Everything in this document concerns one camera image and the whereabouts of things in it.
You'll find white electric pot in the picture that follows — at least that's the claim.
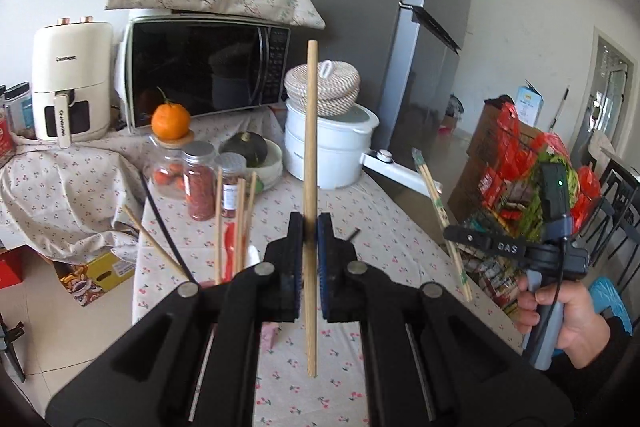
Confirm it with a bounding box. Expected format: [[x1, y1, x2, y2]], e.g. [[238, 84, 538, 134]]
[[282, 99, 443, 195]]

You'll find woven rope trivet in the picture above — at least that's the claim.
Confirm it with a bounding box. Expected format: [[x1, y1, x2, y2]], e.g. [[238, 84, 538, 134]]
[[284, 59, 361, 118]]

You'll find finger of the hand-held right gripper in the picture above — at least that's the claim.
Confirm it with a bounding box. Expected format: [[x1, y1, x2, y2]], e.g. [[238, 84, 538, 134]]
[[442, 224, 532, 261]]

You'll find red snack packet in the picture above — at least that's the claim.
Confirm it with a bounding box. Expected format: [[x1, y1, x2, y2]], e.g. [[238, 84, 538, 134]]
[[492, 103, 523, 158]]

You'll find black power cable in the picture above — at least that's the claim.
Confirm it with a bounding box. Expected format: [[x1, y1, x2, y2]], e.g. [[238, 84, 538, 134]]
[[141, 174, 188, 277]]

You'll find black tripod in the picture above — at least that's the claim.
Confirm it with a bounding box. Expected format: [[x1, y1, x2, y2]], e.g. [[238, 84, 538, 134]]
[[0, 312, 27, 383]]

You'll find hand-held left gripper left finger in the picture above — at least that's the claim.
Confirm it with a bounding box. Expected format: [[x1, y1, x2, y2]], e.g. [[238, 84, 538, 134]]
[[45, 212, 306, 427]]

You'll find orange fruit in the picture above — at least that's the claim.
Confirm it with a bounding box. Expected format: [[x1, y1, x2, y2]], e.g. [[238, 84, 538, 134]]
[[151, 87, 192, 141]]

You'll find blue plastic stool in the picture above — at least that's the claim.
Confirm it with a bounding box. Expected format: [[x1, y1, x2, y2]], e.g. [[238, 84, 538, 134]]
[[587, 277, 628, 333]]

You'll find stack of white bowls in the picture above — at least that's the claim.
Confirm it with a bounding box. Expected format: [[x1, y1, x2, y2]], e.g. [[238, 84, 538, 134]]
[[247, 138, 286, 190]]

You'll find yellow cardboard box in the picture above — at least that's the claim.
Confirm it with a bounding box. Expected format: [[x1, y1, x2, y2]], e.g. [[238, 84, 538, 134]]
[[55, 249, 137, 308]]

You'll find small red box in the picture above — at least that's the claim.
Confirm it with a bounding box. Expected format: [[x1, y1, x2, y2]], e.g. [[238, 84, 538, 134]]
[[0, 252, 26, 290]]

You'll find plain wooden chopstick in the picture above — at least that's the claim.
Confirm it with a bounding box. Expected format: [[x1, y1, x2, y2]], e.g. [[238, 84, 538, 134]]
[[234, 178, 247, 283], [302, 40, 320, 378], [124, 206, 193, 283], [243, 171, 258, 258]]

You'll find grey refrigerator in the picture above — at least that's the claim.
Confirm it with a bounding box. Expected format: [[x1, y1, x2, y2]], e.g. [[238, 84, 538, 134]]
[[284, 0, 478, 208]]

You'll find glass panel door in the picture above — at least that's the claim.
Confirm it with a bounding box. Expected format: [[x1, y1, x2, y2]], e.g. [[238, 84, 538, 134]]
[[575, 27, 636, 168]]

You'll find tall goji berry jar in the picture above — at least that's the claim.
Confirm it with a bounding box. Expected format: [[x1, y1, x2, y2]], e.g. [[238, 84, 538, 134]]
[[181, 141, 218, 222]]

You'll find green print bamboo chopstick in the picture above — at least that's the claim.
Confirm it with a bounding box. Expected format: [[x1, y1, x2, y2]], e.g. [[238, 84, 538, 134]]
[[411, 148, 468, 303]]

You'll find cherry print tablecloth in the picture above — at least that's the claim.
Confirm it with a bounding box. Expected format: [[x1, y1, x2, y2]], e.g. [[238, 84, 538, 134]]
[[132, 107, 526, 427]]

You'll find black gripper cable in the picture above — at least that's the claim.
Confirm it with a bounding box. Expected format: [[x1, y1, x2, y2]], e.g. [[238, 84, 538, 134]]
[[539, 227, 571, 363]]

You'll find black chair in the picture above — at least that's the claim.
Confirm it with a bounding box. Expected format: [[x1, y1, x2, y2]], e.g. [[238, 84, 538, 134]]
[[587, 147, 640, 288]]

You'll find labelled jar with silver lid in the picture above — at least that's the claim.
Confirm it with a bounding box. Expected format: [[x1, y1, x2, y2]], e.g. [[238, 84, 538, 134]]
[[215, 152, 248, 220]]

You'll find white air fryer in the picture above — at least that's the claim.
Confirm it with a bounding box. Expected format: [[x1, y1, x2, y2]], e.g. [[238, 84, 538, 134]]
[[31, 16, 115, 142]]

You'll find red tin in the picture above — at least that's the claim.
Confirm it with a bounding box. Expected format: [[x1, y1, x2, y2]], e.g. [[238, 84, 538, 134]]
[[0, 114, 16, 158]]

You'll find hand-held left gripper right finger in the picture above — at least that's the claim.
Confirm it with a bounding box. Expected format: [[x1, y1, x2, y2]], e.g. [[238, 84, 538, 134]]
[[316, 213, 576, 427]]

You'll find black microwave oven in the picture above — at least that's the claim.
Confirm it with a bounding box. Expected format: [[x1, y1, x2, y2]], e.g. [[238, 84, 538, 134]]
[[117, 9, 292, 135]]

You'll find person's right forearm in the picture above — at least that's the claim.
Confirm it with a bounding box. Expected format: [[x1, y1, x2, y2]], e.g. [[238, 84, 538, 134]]
[[550, 317, 636, 427]]

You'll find small floral cabinet cloth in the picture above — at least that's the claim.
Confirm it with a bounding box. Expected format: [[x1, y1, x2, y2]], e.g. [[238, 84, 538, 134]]
[[0, 139, 151, 265]]

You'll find person's right hand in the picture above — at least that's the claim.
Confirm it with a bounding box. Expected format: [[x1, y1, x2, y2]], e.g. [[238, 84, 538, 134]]
[[515, 274, 612, 370]]

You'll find light blue carton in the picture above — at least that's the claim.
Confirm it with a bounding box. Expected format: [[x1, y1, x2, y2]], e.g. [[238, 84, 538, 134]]
[[515, 81, 543, 128]]

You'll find glass jar with wooden lid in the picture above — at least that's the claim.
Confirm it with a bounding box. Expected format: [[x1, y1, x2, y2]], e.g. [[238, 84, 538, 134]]
[[144, 132, 196, 200]]

